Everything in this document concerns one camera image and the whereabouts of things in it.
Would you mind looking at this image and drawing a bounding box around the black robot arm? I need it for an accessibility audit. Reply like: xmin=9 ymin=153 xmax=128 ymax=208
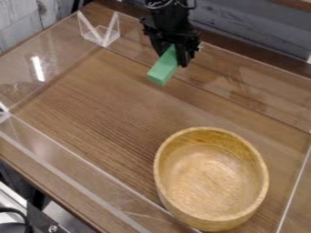
xmin=140 ymin=0 xmax=200 ymax=67

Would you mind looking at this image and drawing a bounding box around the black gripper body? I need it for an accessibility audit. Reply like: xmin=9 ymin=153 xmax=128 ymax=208
xmin=140 ymin=4 xmax=200 ymax=46

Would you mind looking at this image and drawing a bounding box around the green rectangular block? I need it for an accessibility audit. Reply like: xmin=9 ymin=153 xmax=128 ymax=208
xmin=147 ymin=45 xmax=179 ymax=86

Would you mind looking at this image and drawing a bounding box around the brown wooden bowl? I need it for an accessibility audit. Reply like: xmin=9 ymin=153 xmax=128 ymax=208
xmin=153 ymin=127 xmax=269 ymax=232

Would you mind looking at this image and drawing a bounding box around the clear acrylic corner bracket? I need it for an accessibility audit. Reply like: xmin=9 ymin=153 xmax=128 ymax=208
xmin=76 ymin=12 xmax=120 ymax=47

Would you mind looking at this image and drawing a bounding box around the black cable bottom left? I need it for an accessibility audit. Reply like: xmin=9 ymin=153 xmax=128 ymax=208
xmin=0 ymin=207 xmax=33 ymax=233

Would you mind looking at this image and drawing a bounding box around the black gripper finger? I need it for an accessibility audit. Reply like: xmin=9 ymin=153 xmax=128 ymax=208
xmin=151 ymin=35 xmax=173 ymax=56
xmin=175 ymin=43 xmax=197 ymax=67

